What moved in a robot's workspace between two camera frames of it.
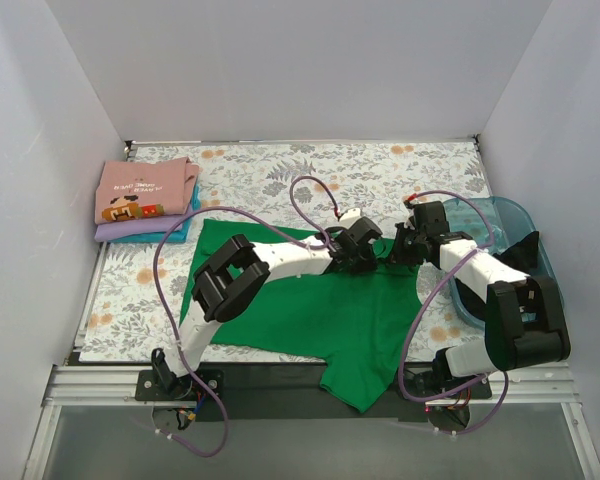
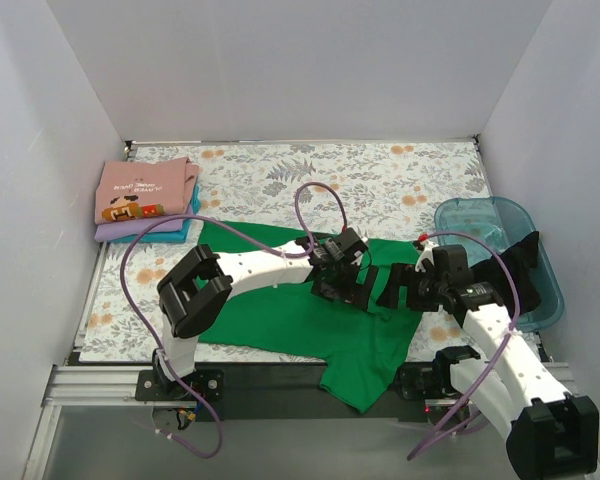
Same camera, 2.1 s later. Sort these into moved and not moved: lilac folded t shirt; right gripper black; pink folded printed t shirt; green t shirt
Moved: right gripper black
Not moved: green t shirt; pink folded printed t shirt; lilac folded t shirt
